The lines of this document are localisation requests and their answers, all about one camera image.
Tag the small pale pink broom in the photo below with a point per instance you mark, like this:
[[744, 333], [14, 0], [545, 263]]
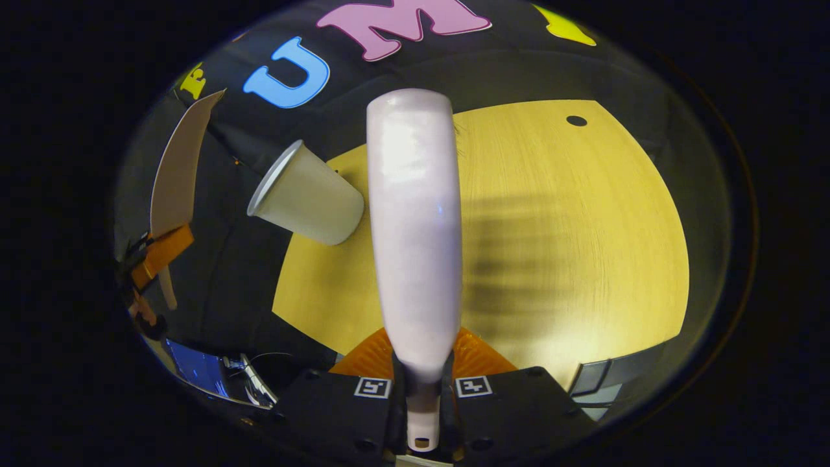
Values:
[[415, 227]]

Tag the black round desk grommet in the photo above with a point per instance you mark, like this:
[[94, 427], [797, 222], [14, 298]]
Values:
[[576, 120]]

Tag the wooden desktop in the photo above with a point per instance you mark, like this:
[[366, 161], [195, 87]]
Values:
[[551, 227]]

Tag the grey plastic object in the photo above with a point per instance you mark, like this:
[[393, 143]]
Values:
[[593, 389]]

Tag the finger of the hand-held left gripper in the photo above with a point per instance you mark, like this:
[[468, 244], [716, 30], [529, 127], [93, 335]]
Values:
[[162, 256]]

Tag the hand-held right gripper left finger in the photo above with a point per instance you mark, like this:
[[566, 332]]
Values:
[[324, 408]]

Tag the white ribbed garbage bin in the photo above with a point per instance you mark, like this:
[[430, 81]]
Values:
[[311, 201]]

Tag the pale pink dustpan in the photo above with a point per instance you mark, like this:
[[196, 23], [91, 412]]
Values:
[[178, 168]]

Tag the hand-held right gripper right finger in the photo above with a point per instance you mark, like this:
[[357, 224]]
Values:
[[519, 408]]

